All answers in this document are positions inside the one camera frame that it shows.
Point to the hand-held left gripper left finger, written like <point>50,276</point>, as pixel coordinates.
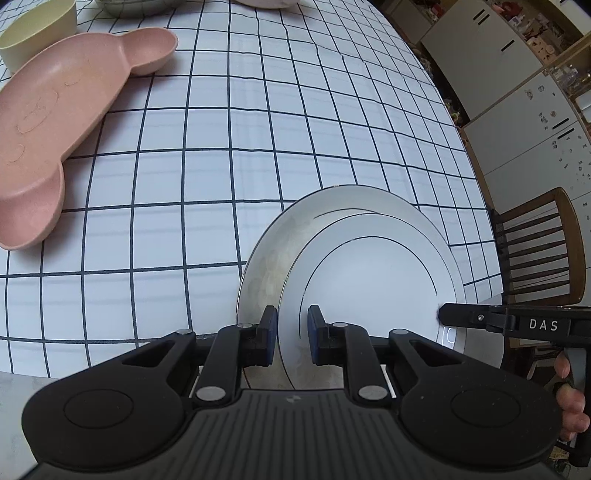
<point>270,339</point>

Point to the person's right hand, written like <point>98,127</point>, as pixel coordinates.
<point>572,415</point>

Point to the white cabinet with stickers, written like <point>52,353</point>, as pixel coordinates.
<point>526,138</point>

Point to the pink bear-shaped plate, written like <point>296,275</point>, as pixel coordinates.
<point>55,129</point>

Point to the wooden chair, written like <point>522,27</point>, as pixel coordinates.
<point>540,249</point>

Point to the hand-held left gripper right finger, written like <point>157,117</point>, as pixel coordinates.
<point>316,339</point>

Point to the cream bowl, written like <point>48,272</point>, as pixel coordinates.
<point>37,32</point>

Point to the large steel bowl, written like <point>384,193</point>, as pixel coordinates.
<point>138,7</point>

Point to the large white plate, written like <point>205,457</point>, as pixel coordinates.
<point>263,277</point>

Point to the checked white tablecloth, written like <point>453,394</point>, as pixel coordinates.
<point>323,115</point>

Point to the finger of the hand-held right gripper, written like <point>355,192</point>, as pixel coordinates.
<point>466,316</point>

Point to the small white plate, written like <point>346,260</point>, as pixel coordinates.
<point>378,286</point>

